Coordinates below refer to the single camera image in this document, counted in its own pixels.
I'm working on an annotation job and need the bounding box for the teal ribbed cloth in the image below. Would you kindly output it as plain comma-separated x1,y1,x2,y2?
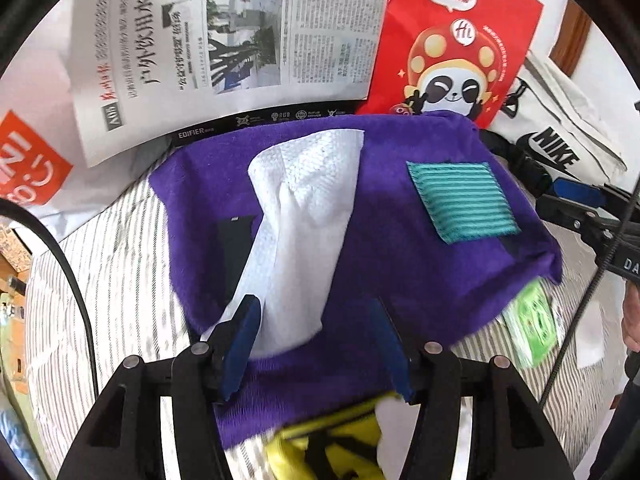
406,162,521,245

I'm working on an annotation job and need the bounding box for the white tissue sheet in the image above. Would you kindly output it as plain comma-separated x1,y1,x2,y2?
221,129,364,359

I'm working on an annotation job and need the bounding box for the person's hand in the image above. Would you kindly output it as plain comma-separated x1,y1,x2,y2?
622,282,640,352

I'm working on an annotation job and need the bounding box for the white Nike waist bag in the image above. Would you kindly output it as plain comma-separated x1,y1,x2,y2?
488,51,627,185

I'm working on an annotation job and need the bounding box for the small white paper piece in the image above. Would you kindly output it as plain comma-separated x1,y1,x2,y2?
575,300,604,370

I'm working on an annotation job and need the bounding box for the yellow and white glove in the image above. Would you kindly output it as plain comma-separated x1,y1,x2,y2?
265,392,395,479

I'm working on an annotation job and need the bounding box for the green tissue pack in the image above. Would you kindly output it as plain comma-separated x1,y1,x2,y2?
502,280,558,370

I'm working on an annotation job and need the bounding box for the red panda paper bag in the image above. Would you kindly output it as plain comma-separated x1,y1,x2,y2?
359,0,544,128

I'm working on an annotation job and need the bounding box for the black Edifier box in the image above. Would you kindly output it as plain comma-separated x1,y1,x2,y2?
167,100,362,148

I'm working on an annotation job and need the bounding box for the white Miniso shopping bag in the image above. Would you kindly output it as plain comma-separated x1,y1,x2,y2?
1,0,168,240

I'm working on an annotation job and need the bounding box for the folded newspaper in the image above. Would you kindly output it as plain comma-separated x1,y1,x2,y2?
70,0,387,166

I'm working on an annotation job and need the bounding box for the purple towel with black straps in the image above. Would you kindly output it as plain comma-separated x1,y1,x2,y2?
150,112,562,448

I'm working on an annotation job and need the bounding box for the black cable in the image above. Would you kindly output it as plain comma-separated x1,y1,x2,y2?
0,196,100,401

